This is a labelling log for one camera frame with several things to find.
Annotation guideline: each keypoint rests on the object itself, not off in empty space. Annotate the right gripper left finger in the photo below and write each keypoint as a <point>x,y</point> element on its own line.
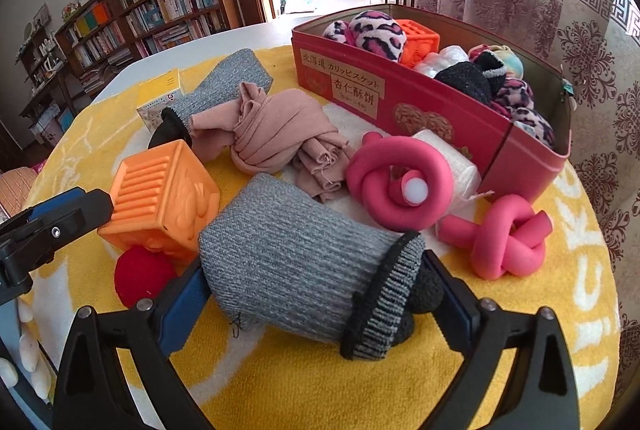
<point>92,391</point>

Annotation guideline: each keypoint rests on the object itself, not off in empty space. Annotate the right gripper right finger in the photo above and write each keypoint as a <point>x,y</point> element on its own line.
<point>540,392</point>

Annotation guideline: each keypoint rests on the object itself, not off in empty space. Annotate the orange ribbed cube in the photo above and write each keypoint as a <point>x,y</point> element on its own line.
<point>162,199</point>

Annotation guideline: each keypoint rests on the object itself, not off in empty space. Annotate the yellow cardboard box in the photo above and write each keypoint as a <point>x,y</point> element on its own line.
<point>157,93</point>

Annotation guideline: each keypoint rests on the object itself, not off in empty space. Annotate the grey black sock roll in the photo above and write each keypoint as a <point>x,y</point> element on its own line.
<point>221,85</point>

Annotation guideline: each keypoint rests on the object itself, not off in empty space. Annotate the beige pink cloth bundle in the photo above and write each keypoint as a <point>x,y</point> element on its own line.
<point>264,133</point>

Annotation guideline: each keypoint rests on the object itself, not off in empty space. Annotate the leopard plush toy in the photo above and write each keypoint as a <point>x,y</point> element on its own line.
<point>516,100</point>
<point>373,31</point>

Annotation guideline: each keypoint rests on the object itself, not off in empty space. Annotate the black fuzzy sock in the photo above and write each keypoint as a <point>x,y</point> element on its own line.
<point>480,79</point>

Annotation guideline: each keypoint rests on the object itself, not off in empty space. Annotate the white pink fuzzy sock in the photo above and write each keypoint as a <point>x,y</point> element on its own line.
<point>514,65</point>

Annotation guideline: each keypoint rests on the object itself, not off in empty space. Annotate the large orange cat cube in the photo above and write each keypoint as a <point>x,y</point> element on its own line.
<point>421,41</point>

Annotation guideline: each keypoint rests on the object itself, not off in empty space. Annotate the left hand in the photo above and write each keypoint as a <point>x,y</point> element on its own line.
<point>28,353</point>

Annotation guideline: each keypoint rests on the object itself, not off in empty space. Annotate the pink red bedding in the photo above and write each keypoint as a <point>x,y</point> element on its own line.
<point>15,186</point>

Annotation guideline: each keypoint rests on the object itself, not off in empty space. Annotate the small dark shelf unit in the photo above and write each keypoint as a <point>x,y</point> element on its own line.
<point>50,108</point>

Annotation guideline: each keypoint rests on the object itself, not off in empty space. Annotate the large wooden bookshelf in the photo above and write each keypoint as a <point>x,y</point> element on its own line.
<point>102,37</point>

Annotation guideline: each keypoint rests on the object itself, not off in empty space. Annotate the binder clip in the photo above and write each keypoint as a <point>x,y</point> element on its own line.
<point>568,93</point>

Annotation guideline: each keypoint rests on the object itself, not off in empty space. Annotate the red biscuit tin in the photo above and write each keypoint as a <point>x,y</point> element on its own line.
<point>401,101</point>

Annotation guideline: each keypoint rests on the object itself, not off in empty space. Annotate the purple patterned curtain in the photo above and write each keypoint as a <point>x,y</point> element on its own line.
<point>596,44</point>

